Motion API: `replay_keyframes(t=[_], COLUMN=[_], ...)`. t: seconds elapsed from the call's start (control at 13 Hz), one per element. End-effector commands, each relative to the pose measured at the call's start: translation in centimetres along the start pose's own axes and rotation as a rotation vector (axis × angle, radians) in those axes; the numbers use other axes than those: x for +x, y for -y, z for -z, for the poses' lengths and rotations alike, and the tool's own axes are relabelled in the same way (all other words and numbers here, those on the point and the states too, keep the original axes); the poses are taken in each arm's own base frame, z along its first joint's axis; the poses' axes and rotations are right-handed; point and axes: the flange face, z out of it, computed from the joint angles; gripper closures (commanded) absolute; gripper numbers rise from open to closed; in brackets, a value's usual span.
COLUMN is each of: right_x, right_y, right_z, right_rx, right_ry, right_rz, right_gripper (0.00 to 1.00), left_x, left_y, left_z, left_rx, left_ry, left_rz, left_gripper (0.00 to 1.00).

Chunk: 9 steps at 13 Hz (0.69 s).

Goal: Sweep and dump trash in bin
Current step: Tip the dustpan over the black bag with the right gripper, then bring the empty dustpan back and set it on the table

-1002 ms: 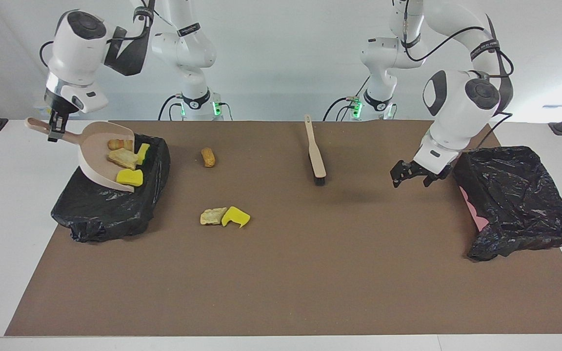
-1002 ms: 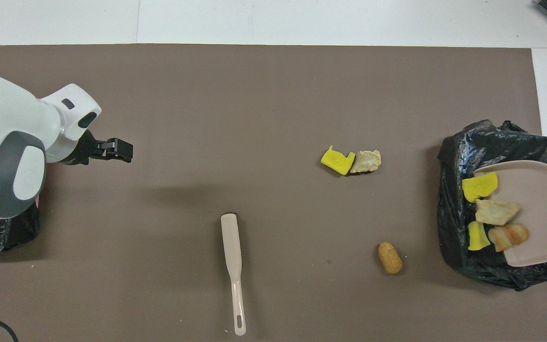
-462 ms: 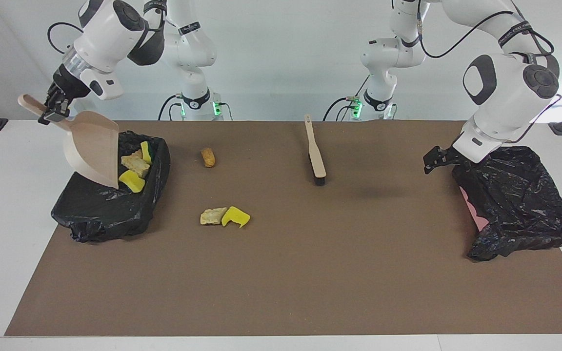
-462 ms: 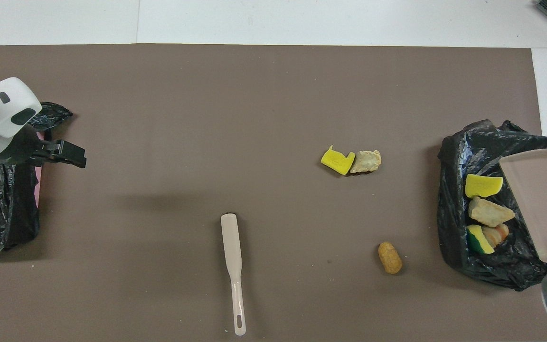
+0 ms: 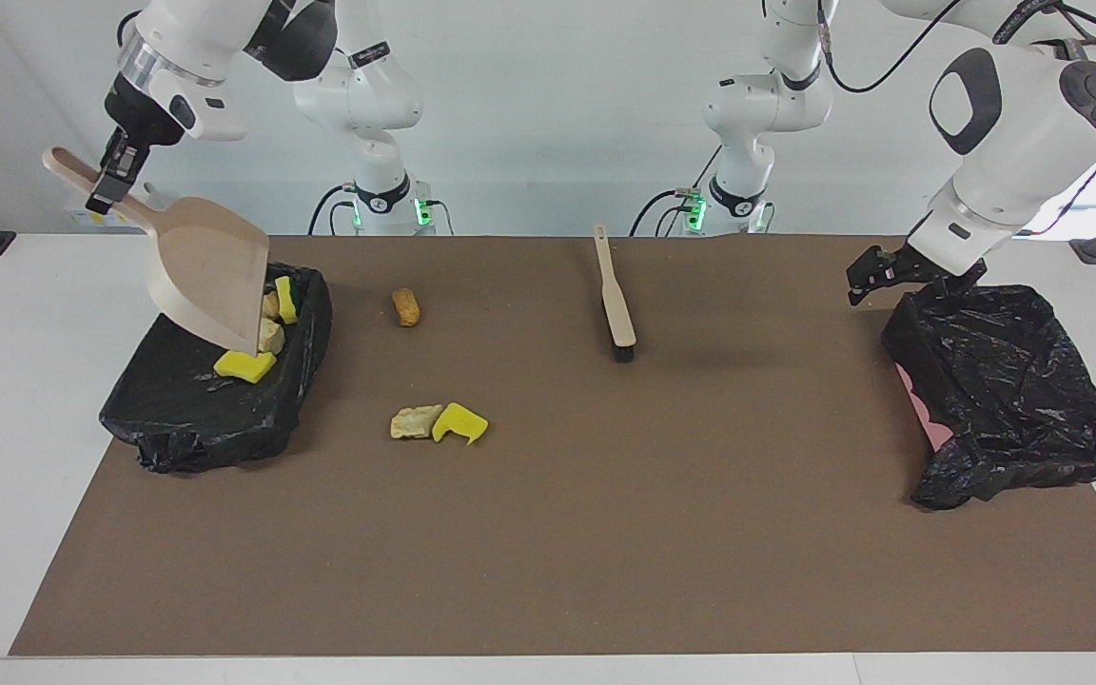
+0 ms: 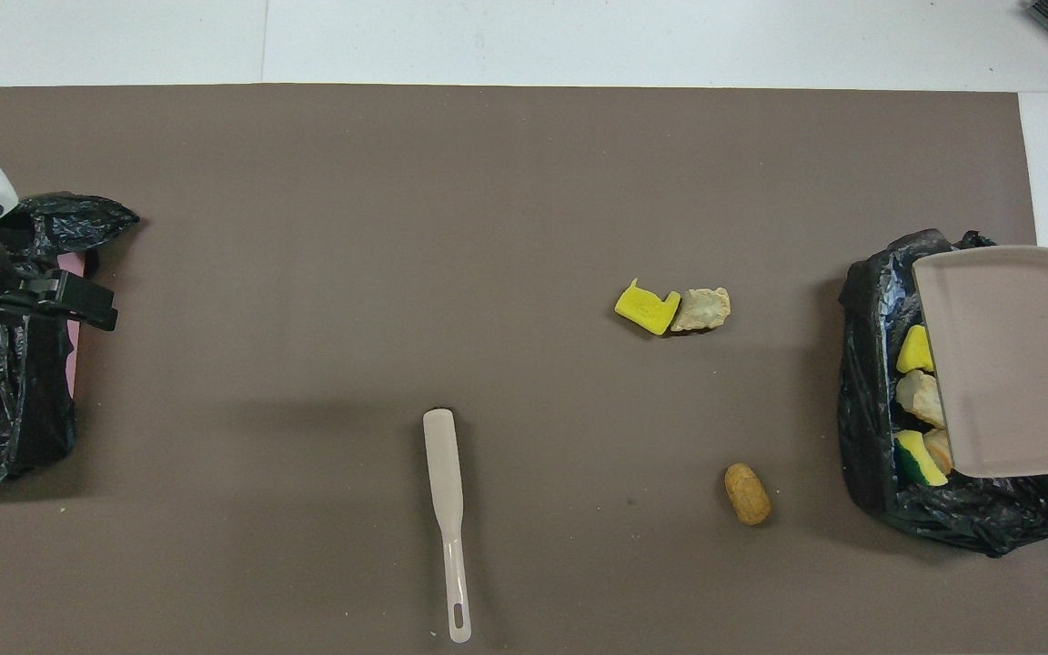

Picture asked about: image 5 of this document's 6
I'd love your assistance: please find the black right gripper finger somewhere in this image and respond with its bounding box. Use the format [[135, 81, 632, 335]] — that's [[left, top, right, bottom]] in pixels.
[[85, 171, 130, 217]]

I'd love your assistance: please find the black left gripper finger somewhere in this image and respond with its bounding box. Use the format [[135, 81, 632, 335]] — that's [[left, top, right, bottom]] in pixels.
[[850, 275, 902, 307], [848, 246, 894, 287]]

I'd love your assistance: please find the beige plastic dustpan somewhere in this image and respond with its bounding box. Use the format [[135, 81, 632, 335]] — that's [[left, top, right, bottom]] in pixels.
[[42, 146, 271, 356]]

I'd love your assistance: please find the yellow sponge block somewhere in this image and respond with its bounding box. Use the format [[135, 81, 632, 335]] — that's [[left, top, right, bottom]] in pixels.
[[213, 350, 279, 384]]

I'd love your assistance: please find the beige handled black bristle brush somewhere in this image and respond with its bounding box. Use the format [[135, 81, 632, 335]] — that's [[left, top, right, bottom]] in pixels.
[[592, 224, 638, 363]]

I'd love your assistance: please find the pale grey beige rock chunk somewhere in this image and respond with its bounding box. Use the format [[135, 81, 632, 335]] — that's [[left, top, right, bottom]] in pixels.
[[389, 404, 444, 440]]

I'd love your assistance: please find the notched yellow sponge piece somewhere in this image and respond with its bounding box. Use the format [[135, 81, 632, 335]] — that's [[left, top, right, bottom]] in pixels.
[[431, 401, 490, 446]]

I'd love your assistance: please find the left black trash bag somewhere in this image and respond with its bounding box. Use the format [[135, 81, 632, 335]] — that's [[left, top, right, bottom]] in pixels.
[[881, 284, 1096, 512]]

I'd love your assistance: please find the black trash bag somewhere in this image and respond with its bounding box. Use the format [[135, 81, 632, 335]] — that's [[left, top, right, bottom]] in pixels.
[[881, 284, 1096, 512], [98, 254, 334, 475]]

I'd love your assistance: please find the right black trash bag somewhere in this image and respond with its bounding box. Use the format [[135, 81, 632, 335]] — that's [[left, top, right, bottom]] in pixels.
[[98, 254, 334, 475]]

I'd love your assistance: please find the brown table mat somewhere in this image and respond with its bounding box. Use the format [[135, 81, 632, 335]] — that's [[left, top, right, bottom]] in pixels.
[[8, 234, 1096, 657]]

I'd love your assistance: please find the white wall socket box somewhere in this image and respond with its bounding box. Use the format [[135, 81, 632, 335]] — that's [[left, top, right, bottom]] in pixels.
[[64, 181, 157, 229]]

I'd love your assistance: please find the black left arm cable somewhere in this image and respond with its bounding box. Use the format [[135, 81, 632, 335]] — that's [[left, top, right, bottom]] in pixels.
[[814, 0, 1096, 234]]

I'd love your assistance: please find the black base cable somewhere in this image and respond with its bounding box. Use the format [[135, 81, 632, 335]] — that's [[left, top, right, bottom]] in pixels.
[[629, 186, 701, 237], [308, 186, 359, 237]]

